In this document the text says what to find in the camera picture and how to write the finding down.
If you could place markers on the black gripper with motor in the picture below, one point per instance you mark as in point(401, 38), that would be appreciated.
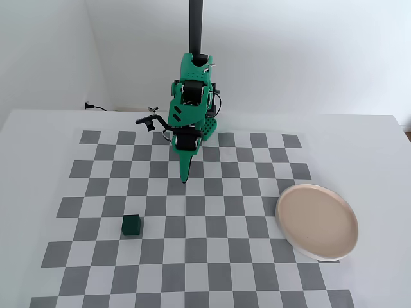
point(187, 143)

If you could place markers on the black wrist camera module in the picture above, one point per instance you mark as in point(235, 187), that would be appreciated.
point(149, 124)

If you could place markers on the green perforated robot base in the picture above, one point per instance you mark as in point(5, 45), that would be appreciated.
point(210, 128)

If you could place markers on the beige round plate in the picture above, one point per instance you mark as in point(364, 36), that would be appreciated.
point(318, 221)

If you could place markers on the grey white checkerboard mat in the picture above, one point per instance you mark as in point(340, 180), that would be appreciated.
point(205, 244)

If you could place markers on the black vertical pole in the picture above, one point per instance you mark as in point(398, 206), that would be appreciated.
point(196, 29)

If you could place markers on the dark green cube dice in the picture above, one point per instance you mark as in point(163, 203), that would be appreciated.
point(131, 226)

